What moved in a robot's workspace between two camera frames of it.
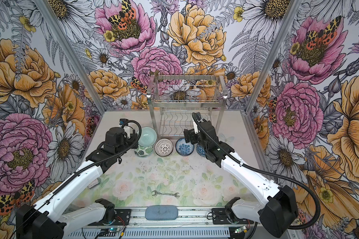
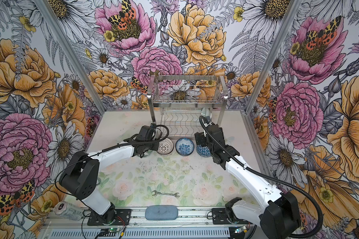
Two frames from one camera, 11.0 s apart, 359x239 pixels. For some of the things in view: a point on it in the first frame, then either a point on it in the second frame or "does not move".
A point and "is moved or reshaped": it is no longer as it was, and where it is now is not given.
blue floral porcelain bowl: (183, 148) does not move
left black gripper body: (127, 141) to (153, 147)
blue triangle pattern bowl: (200, 150) does not move
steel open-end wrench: (166, 194) does not move
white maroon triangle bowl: (164, 147) does not move
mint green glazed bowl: (148, 136) is moved or reshaped
